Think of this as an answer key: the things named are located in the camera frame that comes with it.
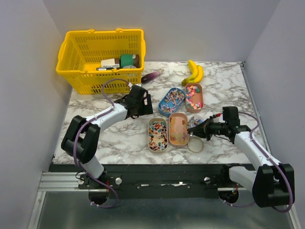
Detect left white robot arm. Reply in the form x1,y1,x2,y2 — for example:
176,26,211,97
61,85,153,188

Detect green and brown package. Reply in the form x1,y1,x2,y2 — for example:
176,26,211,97
120,54,140,68

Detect pink tray star candies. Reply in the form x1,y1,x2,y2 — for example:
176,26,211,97
185,83,204,113

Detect blue tray swirl lollipops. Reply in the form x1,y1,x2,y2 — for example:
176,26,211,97
158,87,186,117

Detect white and brown box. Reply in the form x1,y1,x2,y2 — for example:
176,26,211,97
101,58,120,69

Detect purple eggplant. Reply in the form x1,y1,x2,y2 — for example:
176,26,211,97
141,70,164,84

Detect beige tray round lollipops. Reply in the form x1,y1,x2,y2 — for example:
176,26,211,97
148,117,169,153

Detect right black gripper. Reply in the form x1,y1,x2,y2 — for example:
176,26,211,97
188,116,228,141

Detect pink tray popsicle candies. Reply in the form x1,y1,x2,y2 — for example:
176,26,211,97
169,113,189,147

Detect metal candy scoop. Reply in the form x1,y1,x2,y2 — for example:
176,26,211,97
187,116,202,138

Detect black flat box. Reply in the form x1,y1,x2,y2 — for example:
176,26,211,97
96,67,120,71

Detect yellow plastic shopping basket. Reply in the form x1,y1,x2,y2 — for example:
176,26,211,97
56,29,146,94

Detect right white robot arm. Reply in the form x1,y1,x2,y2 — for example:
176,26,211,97
187,106,295,213

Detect yellow banana bunch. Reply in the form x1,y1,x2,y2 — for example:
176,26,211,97
181,60,204,86

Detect gold jar lid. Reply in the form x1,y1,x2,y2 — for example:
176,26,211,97
187,137,204,153

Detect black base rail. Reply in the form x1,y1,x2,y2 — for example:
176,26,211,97
49,164,242,201

